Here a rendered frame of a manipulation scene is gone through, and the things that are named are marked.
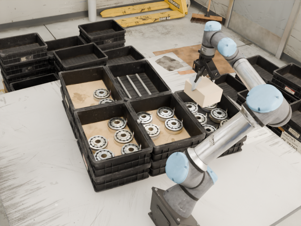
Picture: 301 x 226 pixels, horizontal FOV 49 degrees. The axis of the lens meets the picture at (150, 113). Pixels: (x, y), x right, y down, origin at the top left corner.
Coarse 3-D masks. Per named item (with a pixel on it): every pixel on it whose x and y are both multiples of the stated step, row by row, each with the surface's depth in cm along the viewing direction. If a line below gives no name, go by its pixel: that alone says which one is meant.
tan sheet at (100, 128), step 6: (108, 120) 190; (84, 126) 185; (90, 126) 185; (96, 126) 186; (102, 126) 186; (126, 126) 188; (90, 132) 182; (96, 132) 182; (102, 132) 182; (108, 132) 183; (108, 138) 179; (108, 144) 176; (114, 144) 176; (114, 150) 173; (120, 150) 173
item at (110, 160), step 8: (112, 104) 186; (136, 120) 177; (80, 128) 169; (144, 136) 168; (88, 144) 160; (88, 152) 159; (136, 152) 159; (144, 152) 161; (104, 160) 153; (112, 160) 155; (120, 160) 157
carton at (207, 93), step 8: (208, 80) 178; (184, 88) 180; (200, 88) 171; (208, 88) 172; (216, 88) 172; (192, 96) 176; (200, 96) 170; (208, 96) 168; (216, 96) 172; (200, 104) 172; (208, 104) 172
